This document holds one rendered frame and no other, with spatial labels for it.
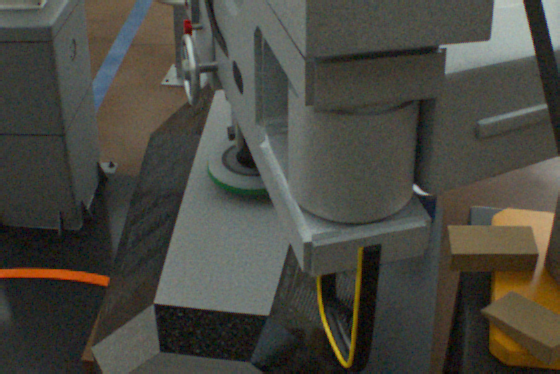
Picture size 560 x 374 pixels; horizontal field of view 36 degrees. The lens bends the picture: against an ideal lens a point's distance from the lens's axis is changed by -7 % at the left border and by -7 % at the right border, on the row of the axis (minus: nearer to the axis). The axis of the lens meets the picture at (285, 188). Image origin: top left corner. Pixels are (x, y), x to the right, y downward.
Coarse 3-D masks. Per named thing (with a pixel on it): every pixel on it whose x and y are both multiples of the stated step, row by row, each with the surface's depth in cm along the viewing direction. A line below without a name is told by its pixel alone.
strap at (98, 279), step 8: (0, 272) 308; (8, 272) 308; (16, 272) 308; (24, 272) 308; (32, 272) 308; (40, 272) 308; (48, 272) 309; (56, 272) 309; (64, 272) 309; (72, 272) 309; (80, 272) 309; (80, 280) 306; (88, 280) 306; (96, 280) 306; (104, 280) 306
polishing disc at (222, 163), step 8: (224, 144) 219; (232, 144) 219; (216, 152) 216; (224, 152) 216; (232, 152) 216; (208, 160) 214; (216, 160) 213; (224, 160) 213; (232, 160) 213; (216, 168) 211; (224, 168) 211; (232, 168) 211; (240, 168) 211; (248, 168) 211; (216, 176) 209; (224, 176) 208; (232, 176) 208; (240, 176) 208; (248, 176) 208; (256, 176) 208; (232, 184) 207; (240, 184) 206; (248, 184) 206; (256, 184) 206; (264, 184) 206
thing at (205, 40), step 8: (200, 0) 188; (200, 8) 189; (208, 24) 182; (200, 32) 194; (208, 32) 183; (200, 40) 195; (208, 40) 184; (200, 48) 197; (208, 48) 186; (200, 56) 198; (208, 56) 187; (208, 72) 190; (208, 80) 192; (216, 80) 189; (216, 88) 190
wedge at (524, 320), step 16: (496, 304) 182; (512, 304) 181; (528, 304) 180; (496, 320) 178; (512, 320) 176; (528, 320) 175; (544, 320) 174; (512, 336) 175; (528, 336) 171; (544, 336) 170; (544, 352) 168
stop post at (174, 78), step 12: (180, 12) 403; (180, 24) 406; (192, 24) 410; (180, 36) 410; (192, 36) 412; (180, 48) 414; (180, 60) 417; (168, 72) 429; (180, 72) 421; (168, 84) 419; (180, 84) 419
